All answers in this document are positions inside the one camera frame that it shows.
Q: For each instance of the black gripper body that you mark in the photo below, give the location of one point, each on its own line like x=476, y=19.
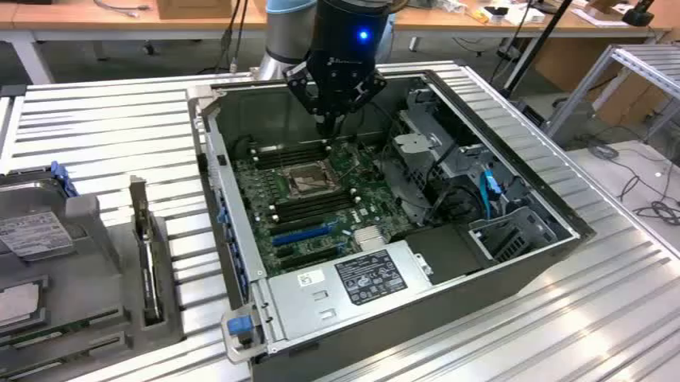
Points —
x=343, y=47

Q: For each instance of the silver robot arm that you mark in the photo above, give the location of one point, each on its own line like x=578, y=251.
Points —
x=284, y=36

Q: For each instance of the black open PC case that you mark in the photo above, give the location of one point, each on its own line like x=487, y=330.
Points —
x=479, y=131

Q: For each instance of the CPU socket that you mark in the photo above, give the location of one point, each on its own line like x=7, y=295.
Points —
x=311, y=181

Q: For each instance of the cardboard box on desk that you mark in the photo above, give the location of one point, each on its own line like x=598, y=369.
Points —
x=205, y=8

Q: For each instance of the green motherboard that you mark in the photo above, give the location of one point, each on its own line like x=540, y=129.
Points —
x=329, y=211

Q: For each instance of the black tripod pole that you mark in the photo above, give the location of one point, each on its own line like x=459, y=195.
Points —
x=534, y=44

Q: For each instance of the silver chipset heatsink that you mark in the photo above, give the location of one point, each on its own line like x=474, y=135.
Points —
x=373, y=235

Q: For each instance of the wooden desk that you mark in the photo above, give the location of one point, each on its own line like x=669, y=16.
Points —
x=79, y=18
x=558, y=28

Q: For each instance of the blue expansion slot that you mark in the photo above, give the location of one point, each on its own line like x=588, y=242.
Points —
x=305, y=237

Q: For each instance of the long black expansion slot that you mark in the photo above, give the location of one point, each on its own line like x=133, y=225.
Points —
x=311, y=256

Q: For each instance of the grey disk bay cage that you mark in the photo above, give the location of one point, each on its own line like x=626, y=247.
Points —
x=512, y=235

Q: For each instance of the large cardboard box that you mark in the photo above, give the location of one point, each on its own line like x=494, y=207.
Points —
x=632, y=95

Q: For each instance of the graphics card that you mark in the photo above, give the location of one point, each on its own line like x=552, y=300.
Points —
x=146, y=246

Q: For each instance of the silver power supply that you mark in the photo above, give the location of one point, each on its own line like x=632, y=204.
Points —
x=340, y=290

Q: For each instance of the blue case latch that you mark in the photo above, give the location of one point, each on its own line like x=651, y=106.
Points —
x=238, y=324

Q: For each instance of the grey parts rack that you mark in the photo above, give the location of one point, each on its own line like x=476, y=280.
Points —
x=90, y=278

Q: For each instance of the CPU chip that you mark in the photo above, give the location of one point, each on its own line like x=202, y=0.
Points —
x=17, y=304

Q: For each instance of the green RAM stick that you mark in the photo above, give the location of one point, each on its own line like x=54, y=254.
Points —
x=43, y=333

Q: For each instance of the silver metal bracket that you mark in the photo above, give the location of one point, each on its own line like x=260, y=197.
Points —
x=417, y=142

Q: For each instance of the aluminium frame rack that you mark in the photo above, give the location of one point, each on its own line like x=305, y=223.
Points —
x=627, y=59

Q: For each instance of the hard disk with blue bracket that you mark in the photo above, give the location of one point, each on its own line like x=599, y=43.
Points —
x=33, y=227

